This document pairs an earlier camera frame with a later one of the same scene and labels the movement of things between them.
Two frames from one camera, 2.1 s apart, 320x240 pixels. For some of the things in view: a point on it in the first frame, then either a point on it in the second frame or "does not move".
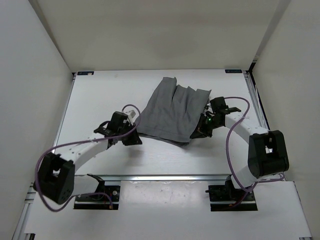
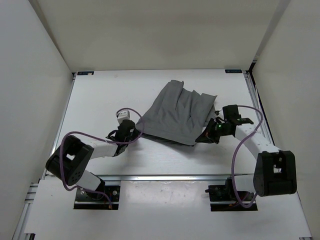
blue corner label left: (84, 73) does not move
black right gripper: (200, 131) → (207, 135)
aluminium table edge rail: (120, 177) does not move
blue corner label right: (233, 71) does not move
